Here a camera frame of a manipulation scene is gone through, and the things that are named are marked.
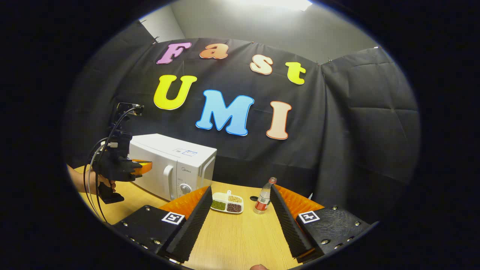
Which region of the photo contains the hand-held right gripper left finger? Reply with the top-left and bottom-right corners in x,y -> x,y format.
112,186 -> 213,263

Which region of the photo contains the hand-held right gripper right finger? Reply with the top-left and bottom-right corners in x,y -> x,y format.
270,184 -> 372,263

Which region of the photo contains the white microwave oven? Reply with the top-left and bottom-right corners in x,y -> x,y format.
129,133 -> 218,201

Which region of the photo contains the red label water bottle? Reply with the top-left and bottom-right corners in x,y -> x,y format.
253,177 -> 277,215

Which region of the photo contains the white divided bean dish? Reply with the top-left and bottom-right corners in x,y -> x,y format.
211,190 -> 244,215

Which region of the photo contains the black backdrop cloth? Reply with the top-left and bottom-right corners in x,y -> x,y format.
64,21 -> 420,222

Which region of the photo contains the large ceiling light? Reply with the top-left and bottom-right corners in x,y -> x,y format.
240,0 -> 314,12

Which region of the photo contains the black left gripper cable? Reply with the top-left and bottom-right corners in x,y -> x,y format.
82,106 -> 140,222

